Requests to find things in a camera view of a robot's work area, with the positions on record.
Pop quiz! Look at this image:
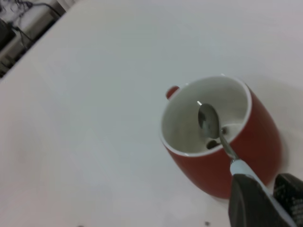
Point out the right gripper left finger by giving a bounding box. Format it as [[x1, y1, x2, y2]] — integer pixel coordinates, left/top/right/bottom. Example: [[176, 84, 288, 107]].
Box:
[[228, 174, 294, 227]]

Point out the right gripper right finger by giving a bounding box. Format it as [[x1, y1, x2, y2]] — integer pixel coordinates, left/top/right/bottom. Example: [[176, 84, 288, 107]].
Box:
[[273, 173, 303, 227]]

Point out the red ceramic mug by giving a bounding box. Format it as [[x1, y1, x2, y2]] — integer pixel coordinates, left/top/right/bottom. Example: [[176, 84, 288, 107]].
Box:
[[159, 75, 284, 200]]

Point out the metal spoon light blue handle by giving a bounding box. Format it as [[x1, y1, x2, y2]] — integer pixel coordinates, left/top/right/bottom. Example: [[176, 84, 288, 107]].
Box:
[[196, 100, 298, 227]]

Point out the dark coffee bean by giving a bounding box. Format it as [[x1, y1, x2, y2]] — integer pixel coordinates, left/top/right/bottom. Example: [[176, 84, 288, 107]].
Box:
[[206, 139, 221, 150]]

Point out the black cable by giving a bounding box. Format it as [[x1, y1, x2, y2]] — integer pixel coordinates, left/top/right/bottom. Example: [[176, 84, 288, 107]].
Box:
[[13, 26, 33, 50]]

